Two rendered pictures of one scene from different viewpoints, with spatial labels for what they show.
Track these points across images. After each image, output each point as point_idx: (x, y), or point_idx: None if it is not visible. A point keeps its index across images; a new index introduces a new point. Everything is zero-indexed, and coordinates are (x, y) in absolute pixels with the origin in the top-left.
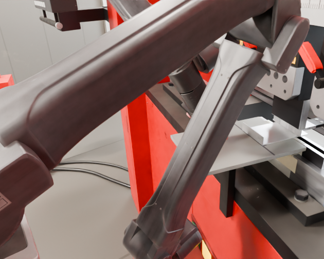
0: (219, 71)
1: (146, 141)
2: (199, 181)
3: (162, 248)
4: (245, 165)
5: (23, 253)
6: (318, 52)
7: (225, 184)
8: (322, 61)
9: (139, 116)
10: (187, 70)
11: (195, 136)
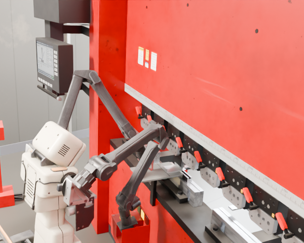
0: (147, 148)
1: None
2: (141, 179)
3: (129, 199)
4: (158, 179)
5: (92, 195)
6: None
7: (152, 190)
8: (184, 143)
9: None
10: None
11: (140, 165)
